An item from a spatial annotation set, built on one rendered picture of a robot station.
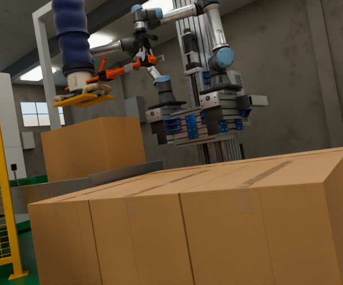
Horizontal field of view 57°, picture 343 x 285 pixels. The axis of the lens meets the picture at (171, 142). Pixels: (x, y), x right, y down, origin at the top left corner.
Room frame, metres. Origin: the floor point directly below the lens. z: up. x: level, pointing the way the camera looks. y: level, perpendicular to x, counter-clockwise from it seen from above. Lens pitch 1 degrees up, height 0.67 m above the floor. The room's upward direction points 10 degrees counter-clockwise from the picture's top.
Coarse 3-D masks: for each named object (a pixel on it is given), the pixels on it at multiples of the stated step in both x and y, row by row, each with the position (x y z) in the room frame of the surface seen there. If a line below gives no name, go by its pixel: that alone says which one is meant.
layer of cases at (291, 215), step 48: (96, 192) 1.38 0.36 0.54; (144, 192) 1.08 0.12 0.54; (192, 192) 0.92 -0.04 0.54; (240, 192) 0.84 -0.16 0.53; (288, 192) 0.77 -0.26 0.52; (336, 192) 0.87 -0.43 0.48; (48, 240) 1.32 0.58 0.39; (96, 240) 1.16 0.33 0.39; (144, 240) 1.03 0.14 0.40; (192, 240) 0.93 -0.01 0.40; (240, 240) 0.85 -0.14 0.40; (288, 240) 0.78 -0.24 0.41; (336, 240) 0.75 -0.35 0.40
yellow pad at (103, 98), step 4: (100, 96) 2.25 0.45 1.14; (104, 96) 2.22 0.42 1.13; (108, 96) 2.25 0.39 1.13; (112, 96) 2.28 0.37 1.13; (88, 100) 2.31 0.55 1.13; (92, 100) 2.28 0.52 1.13; (96, 100) 2.27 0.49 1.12; (100, 100) 2.29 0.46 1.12; (104, 100) 2.32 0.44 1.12; (76, 104) 2.37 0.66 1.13; (80, 104) 2.35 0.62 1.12; (84, 104) 2.34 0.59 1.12; (88, 104) 2.37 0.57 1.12; (92, 104) 2.40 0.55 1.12
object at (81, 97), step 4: (80, 92) 2.14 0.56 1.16; (76, 96) 2.10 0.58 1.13; (80, 96) 2.08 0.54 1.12; (84, 96) 2.07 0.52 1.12; (88, 96) 2.08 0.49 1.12; (92, 96) 2.11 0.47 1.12; (64, 100) 2.16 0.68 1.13; (68, 100) 2.14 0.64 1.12; (72, 100) 2.13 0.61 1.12; (76, 100) 2.15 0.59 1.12; (80, 100) 2.17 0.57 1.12; (84, 100) 2.19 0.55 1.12; (52, 104) 2.23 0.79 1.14; (56, 104) 2.21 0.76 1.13; (60, 104) 2.19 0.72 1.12; (64, 104) 2.21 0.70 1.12; (68, 104) 2.24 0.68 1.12
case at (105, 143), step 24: (96, 120) 1.98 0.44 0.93; (120, 120) 2.11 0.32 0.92; (48, 144) 2.22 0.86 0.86; (72, 144) 2.10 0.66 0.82; (96, 144) 2.00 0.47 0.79; (120, 144) 2.07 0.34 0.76; (48, 168) 2.24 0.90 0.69; (72, 168) 2.12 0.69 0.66; (96, 168) 2.01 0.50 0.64; (120, 168) 2.04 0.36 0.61
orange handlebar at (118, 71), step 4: (152, 60) 1.92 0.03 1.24; (132, 64) 1.98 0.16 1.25; (136, 64) 1.97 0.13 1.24; (116, 68) 2.05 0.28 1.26; (120, 68) 2.04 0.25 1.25; (108, 72) 2.09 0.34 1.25; (112, 72) 2.07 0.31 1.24; (116, 72) 2.05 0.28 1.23; (120, 72) 2.06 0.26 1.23; (88, 80) 2.19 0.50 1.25; (92, 80) 2.17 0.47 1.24; (68, 88) 2.29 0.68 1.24
